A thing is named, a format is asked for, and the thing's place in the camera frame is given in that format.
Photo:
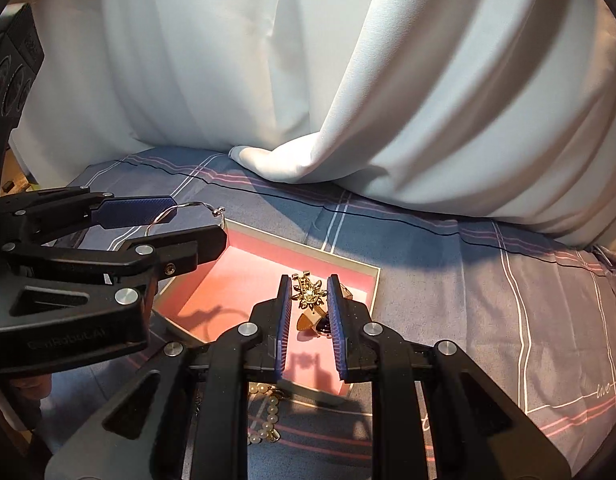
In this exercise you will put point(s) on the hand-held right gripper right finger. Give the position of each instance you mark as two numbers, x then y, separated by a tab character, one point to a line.
338	330

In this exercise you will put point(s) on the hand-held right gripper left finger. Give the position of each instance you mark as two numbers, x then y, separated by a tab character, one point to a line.
284	320

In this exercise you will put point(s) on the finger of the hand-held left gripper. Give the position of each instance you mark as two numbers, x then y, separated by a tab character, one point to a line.
132	211
87	270

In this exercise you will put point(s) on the gold flower brooch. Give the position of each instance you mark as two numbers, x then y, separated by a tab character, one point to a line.
310	294

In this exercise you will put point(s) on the grey jewelry box pink inside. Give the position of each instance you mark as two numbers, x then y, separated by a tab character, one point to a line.
227	285

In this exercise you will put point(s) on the thin silver hoop bangle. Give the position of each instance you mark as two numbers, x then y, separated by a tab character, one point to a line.
200	205

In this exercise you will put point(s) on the blue plaid bed sheet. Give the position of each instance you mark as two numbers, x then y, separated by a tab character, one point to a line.
463	280

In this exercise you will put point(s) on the white draped curtain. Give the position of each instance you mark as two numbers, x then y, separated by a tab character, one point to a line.
338	60

